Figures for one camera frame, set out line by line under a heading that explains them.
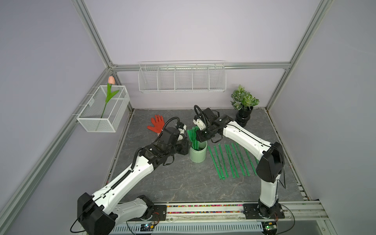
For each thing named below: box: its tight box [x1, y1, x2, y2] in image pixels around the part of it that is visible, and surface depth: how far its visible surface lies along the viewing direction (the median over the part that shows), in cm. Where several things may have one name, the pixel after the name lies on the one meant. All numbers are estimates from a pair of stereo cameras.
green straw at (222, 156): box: [217, 143, 230, 179], surface depth 94 cm
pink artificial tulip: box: [100, 75, 120, 119], surface depth 82 cm
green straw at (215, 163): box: [207, 145, 222, 180], surface depth 91 cm
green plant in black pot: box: [230, 84, 260, 128], surface depth 96 cm
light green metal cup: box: [189, 140, 208, 164], surface depth 91 cm
